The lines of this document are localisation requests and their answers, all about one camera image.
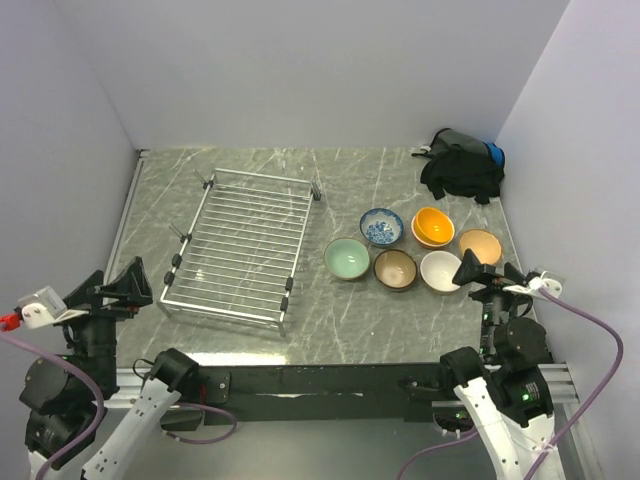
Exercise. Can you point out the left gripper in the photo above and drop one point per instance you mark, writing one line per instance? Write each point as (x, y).
(130, 286)

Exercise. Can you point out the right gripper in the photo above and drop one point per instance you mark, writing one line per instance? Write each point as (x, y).
(472, 268)

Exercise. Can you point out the tan bowl with floral band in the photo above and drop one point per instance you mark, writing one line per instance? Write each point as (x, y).
(485, 245)

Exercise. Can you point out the beige bowl with brown marks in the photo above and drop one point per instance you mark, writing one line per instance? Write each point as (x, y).
(437, 270)

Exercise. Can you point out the yellow bowl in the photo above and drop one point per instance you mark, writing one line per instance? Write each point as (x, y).
(433, 227)

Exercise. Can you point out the dark brown bowl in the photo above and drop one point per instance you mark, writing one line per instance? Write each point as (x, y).
(395, 269)

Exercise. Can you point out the white and blue floral bowl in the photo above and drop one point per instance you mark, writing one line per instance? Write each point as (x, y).
(381, 227)

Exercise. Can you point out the pale green celadon bowl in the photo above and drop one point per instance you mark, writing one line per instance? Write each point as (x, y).
(347, 258)

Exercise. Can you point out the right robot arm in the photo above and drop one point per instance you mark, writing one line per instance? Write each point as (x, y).
(502, 387)

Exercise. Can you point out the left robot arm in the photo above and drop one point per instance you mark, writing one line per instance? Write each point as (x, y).
(66, 394)

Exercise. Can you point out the black cloth bundle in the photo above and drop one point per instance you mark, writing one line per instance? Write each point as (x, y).
(462, 165)

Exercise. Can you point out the black base bar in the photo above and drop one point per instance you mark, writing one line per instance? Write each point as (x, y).
(409, 391)

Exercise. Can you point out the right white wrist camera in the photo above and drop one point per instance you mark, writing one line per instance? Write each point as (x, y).
(540, 282)

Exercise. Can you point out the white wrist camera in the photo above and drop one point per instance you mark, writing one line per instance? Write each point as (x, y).
(40, 309)
(540, 282)

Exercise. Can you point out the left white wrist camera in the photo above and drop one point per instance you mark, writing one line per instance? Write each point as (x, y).
(40, 309)

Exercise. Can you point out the metal wire dish rack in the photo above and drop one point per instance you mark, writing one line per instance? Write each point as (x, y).
(238, 259)

